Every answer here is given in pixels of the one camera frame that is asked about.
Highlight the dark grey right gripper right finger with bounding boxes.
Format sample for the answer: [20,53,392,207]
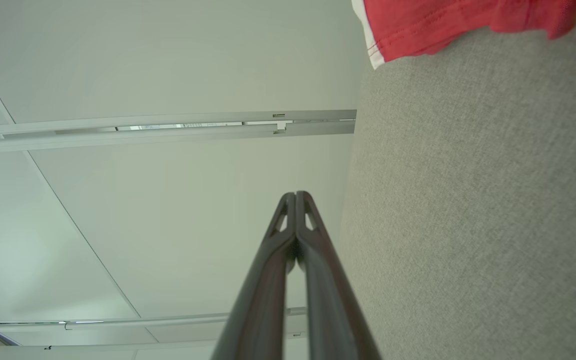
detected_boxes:
[296,190,384,360]

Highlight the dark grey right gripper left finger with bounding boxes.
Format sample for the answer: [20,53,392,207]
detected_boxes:
[210,191,298,360]

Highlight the red Bulls shorts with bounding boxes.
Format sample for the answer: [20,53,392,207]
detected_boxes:
[351,0,576,70]

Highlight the grey aluminium partition post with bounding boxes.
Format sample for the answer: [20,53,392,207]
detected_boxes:
[0,307,309,347]
[0,109,358,154]

